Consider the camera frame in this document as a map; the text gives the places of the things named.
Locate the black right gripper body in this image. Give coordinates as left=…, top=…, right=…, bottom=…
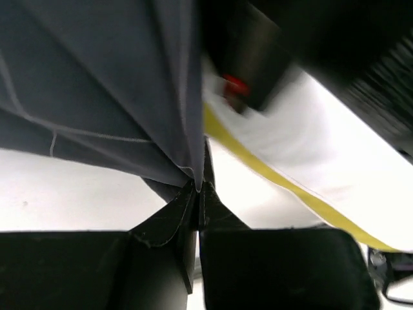
left=201, top=1, right=412, bottom=155

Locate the dark grey checked pillowcase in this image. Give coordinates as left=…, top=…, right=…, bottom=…
left=1, top=1, right=214, bottom=201

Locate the white pillow with yellow piping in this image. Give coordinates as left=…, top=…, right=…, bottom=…
left=202, top=59, right=412, bottom=252

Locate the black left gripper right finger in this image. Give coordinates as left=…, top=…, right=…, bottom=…
left=199, top=182, right=379, bottom=310

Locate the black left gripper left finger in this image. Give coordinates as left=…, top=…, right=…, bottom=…
left=1, top=182, right=197, bottom=309

